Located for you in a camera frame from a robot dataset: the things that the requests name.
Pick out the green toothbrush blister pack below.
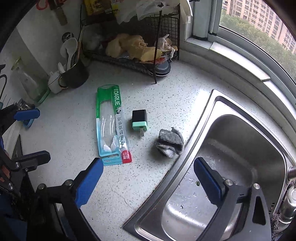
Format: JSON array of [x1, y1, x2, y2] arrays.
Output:
[[96, 84, 132, 166]]

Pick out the blue saucer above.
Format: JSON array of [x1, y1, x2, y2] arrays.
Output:
[[23, 119, 34, 129]]

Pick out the green tray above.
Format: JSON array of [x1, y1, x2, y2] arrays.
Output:
[[35, 88, 51, 104]]

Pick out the glass carafe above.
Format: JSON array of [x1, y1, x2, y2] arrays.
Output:
[[11, 57, 42, 102]]

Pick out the white ceramic sugar pot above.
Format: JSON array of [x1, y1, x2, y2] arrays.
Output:
[[48, 71, 62, 94]]

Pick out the stainless steel sink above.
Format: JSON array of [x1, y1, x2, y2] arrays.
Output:
[[123, 90, 295, 240]]

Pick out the grey dish rag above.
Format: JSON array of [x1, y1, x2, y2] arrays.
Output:
[[155, 127, 185, 159]]

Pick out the dark green utensil mug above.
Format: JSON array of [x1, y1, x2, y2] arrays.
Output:
[[58, 59, 89, 89]]

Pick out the steel wool scrubber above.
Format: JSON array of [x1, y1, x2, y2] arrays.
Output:
[[270, 213, 281, 241]]

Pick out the white rice spoon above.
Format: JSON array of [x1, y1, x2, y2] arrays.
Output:
[[60, 38, 78, 70]]

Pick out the grey gooseneck faucet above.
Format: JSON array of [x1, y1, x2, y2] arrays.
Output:
[[279, 166, 295, 225]]

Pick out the black green power adapter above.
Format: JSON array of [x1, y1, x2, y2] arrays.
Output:
[[132, 109, 148, 137]]

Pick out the ginger root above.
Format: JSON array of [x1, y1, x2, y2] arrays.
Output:
[[105, 33, 163, 62]]

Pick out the orange handled scissors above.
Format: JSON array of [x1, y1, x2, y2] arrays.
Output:
[[36, 0, 68, 26]]

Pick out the black wire shelf rack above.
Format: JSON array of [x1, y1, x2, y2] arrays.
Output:
[[80, 1, 181, 80]]

